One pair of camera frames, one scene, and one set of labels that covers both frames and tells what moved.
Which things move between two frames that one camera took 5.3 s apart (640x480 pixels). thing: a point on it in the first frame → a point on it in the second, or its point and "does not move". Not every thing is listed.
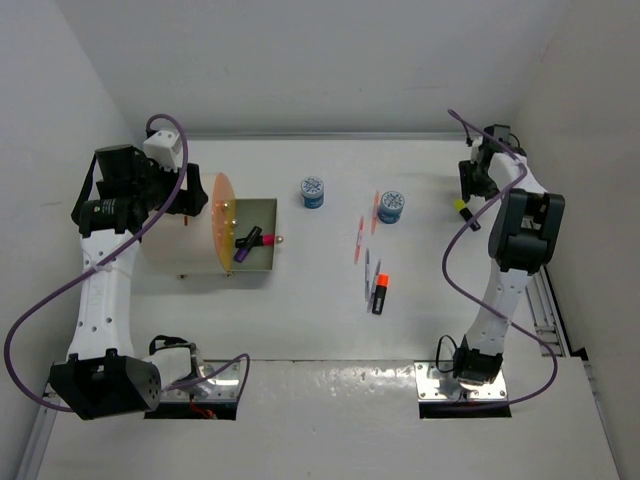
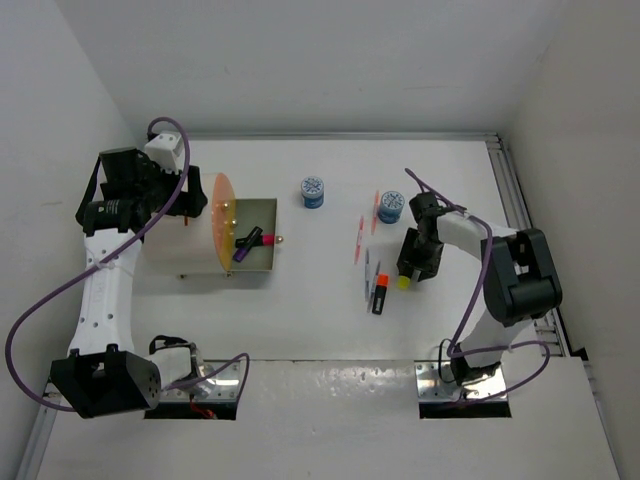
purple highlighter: (247, 244) does not move
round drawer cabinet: (198, 246) does not move
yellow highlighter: (459, 205) → (403, 283)
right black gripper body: (475, 181) → (421, 255)
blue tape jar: (312, 190) does not move
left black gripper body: (153, 182) does not move
